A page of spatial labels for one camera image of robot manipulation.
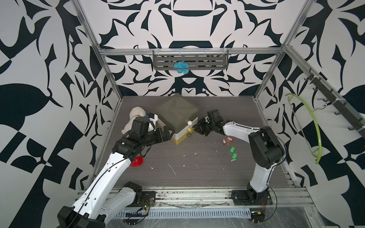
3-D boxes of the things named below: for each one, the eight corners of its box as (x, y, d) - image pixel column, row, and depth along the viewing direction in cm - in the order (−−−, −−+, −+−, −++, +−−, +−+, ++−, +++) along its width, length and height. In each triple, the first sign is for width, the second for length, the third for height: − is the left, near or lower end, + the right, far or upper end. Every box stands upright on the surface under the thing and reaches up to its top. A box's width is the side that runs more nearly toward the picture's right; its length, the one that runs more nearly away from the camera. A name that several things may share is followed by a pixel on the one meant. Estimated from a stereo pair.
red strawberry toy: (132, 166, 87) (130, 164, 83) (139, 157, 90) (137, 154, 87) (137, 169, 85) (135, 167, 82) (144, 160, 89) (143, 157, 86)
